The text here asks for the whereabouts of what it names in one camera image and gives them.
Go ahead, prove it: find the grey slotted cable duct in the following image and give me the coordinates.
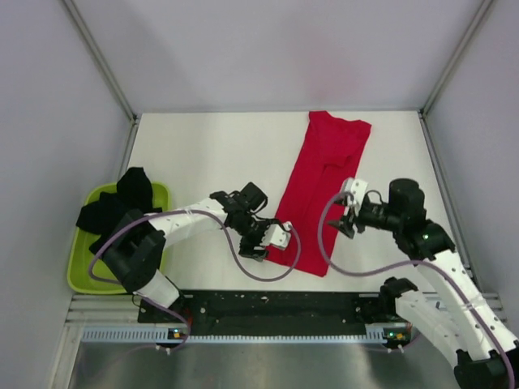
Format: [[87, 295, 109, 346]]
[[80, 326, 410, 345]]

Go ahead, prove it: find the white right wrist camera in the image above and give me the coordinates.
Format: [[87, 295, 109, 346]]
[[341, 177, 368, 211]]

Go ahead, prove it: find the green plastic bin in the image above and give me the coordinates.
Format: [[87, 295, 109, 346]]
[[67, 182, 172, 295]]

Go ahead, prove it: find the aluminium frame post right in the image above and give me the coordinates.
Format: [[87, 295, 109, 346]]
[[419, 0, 497, 119]]

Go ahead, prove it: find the red t shirt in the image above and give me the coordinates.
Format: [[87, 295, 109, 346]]
[[276, 111, 371, 277]]

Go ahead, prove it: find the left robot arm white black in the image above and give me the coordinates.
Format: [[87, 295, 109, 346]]
[[95, 182, 291, 322]]

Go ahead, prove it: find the aluminium side rail right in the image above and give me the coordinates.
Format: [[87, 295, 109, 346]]
[[418, 110, 484, 292]]

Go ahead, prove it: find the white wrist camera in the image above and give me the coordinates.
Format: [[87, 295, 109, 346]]
[[261, 221, 292, 250], [341, 177, 368, 211]]

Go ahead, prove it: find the black t shirt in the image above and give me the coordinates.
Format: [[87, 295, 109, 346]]
[[76, 167, 162, 254]]

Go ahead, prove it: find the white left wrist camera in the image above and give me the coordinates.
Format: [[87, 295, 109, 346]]
[[261, 221, 292, 250]]

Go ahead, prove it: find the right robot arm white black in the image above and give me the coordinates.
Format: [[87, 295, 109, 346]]
[[317, 177, 518, 388]]

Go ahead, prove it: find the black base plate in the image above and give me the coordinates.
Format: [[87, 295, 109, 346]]
[[137, 289, 414, 337]]

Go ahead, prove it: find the aluminium frame post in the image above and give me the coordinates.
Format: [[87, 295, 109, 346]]
[[419, 0, 497, 119], [59, 0, 138, 123]]

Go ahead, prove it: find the aluminium frame post left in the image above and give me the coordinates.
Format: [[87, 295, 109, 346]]
[[59, 0, 138, 123]]

